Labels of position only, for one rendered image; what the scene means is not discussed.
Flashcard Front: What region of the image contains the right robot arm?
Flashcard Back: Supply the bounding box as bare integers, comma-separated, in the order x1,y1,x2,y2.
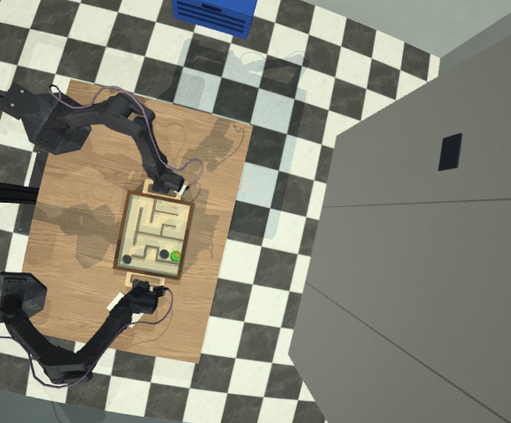
0,278,159,384

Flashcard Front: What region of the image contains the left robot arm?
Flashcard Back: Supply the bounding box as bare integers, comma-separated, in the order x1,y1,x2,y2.
36,93,185,192

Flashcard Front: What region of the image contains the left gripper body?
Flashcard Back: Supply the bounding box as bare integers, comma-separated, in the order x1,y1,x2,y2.
152,182,186,195

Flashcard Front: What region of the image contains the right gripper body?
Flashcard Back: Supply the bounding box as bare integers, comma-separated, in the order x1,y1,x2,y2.
131,279,163,297

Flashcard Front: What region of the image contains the wooden maze board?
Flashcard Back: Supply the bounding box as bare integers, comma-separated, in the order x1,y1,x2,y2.
113,179,196,287

